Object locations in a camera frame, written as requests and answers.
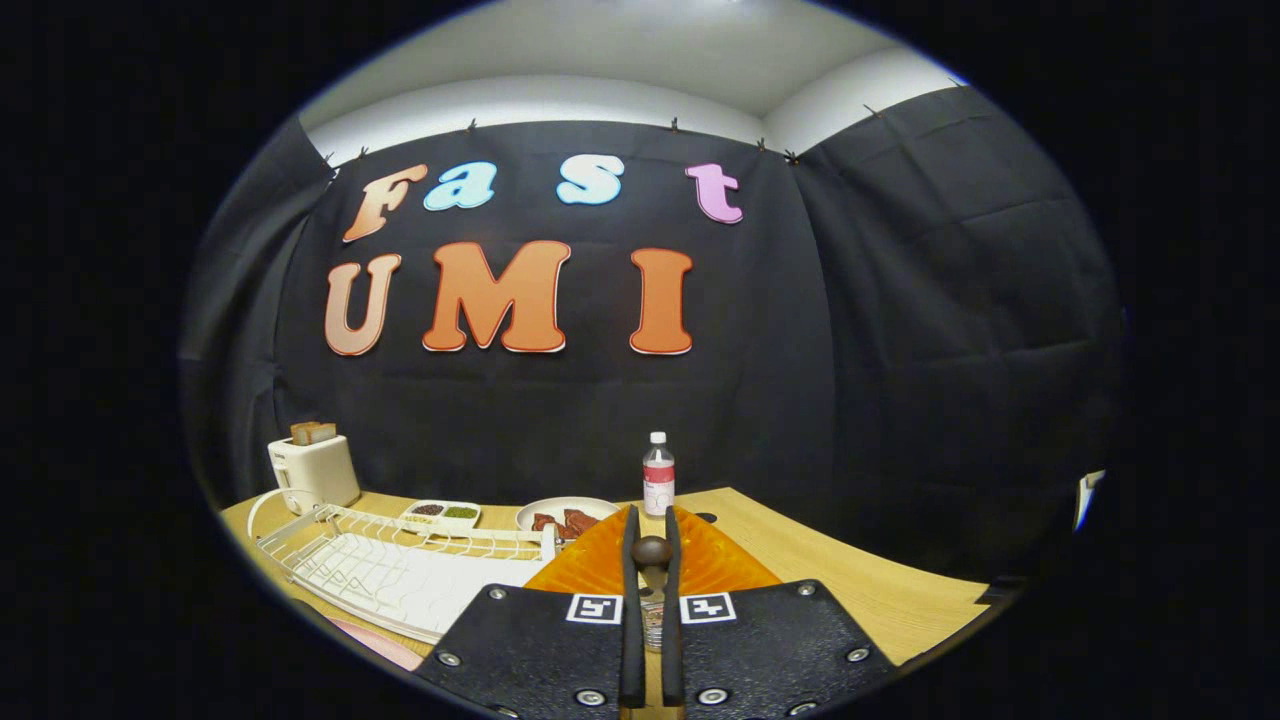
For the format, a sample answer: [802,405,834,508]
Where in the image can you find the pink plate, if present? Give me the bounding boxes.
[325,617,426,671]

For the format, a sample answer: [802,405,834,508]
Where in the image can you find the black backdrop cloth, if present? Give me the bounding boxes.
[180,85,1121,581]

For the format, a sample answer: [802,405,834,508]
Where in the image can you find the clear bottle with red label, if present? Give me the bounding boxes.
[642,432,676,518]

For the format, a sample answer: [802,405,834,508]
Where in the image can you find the white wire dish rack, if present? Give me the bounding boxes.
[246,489,561,644]

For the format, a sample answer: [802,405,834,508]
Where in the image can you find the white plate with meat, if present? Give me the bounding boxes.
[516,496,623,541]

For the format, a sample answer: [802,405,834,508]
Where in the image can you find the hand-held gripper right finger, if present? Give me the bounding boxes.
[661,505,898,720]

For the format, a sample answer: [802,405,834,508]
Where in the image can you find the dark-handled metal spoon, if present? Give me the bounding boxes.
[631,535,674,601]

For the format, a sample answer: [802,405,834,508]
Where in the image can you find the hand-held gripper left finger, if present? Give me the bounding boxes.
[413,505,648,720]

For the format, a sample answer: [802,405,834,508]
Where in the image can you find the white divided spice dish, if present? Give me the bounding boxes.
[400,500,482,531]

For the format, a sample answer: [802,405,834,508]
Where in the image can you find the white toaster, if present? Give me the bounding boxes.
[267,434,361,516]

